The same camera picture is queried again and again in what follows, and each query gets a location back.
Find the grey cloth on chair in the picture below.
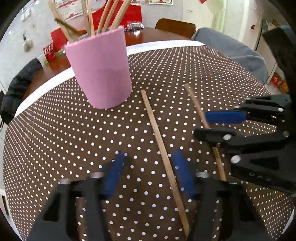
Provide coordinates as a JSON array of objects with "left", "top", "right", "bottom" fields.
[{"left": 191, "top": 28, "right": 268, "bottom": 83}]

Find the brown wooden chair back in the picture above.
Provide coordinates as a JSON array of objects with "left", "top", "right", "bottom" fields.
[{"left": 155, "top": 18, "right": 197, "bottom": 39}]

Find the black jacket on chair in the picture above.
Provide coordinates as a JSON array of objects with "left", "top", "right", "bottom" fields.
[{"left": 1, "top": 58, "right": 42, "bottom": 125}]

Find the red cola can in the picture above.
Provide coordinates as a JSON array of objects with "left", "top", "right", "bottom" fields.
[{"left": 43, "top": 43, "right": 56, "bottom": 63}]

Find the tall red box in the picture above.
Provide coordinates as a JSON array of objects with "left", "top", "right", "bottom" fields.
[{"left": 51, "top": 28, "right": 67, "bottom": 52}]

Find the red gift bag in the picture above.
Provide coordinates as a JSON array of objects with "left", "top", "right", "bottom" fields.
[{"left": 92, "top": 1, "right": 142, "bottom": 30}]

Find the brown polka dot tablecloth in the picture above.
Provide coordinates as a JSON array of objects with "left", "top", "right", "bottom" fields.
[{"left": 1, "top": 45, "right": 295, "bottom": 241}]

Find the wooden chopstick in cup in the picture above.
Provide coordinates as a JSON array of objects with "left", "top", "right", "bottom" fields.
[
  {"left": 48, "top": 0, "right": 74, "bottom": 43},
  {"left": 110, "top": 0, "right": 132, "bottom": 30}
]

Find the hanging round brush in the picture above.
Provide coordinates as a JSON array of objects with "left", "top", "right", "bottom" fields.
[{"left": 23, "top": 34, "right": 33, "bottom": 52}]

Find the wooden chopstick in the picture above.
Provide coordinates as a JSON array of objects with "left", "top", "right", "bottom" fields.
[
  {"left": 141, "top": 90, "right": 190, "bottom": 237},
  {"left": 110, "top": 0, "right": 132, "bottom": 30},
  {"left": 48, "top": 0, "right": 74, "bottom": 43},
  {"left": 184, "top": 83, "right": 227, "bottom": 181}
]

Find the green door curtain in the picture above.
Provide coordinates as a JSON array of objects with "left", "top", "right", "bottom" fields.
[{"left": 208, "top": 0, "right": 227, "bottom": 32}]

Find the pink cylindrical utensil cup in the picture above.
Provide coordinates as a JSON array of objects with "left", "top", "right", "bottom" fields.
[{"left": 64, "top": 26, "right": 132, "bottom": 109}]

